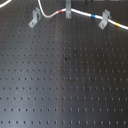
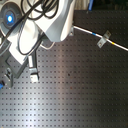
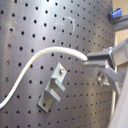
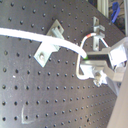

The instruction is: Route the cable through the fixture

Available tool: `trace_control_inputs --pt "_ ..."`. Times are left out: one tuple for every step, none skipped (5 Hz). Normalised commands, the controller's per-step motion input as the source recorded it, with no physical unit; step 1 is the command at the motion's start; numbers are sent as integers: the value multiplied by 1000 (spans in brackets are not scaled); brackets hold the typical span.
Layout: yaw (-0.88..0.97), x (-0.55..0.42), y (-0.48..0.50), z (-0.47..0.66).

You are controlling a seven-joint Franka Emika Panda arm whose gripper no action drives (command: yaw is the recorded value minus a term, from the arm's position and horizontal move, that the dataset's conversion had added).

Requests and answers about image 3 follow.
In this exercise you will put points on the black perforated breadboard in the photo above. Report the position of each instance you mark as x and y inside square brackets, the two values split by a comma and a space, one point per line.
[28, 26]

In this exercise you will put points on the blue clamp on frame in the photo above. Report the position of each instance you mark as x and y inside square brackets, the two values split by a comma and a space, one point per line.
[116, 13]

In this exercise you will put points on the aluminium frame bar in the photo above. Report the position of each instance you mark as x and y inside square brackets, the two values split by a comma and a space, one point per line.
[121, 23]

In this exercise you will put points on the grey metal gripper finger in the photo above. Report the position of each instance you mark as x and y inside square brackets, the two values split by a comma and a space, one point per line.
[105, 54]
[104, 75]

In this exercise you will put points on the grey metal cable clip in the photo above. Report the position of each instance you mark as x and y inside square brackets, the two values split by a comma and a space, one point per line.
[50, 93]

